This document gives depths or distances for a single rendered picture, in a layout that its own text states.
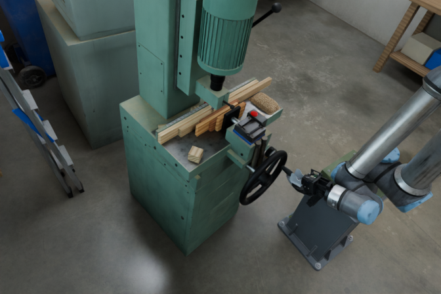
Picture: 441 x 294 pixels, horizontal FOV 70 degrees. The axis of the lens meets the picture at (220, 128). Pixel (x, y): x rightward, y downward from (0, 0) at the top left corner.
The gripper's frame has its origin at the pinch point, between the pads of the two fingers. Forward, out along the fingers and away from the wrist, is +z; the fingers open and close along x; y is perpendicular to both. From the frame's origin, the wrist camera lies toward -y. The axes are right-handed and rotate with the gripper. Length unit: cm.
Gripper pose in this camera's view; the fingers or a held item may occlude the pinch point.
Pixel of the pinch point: (289, 177)
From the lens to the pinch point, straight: 144.8
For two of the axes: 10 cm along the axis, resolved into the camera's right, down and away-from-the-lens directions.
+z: -7.0, -3.1, 6.4
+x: -7.1, 4.5, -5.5
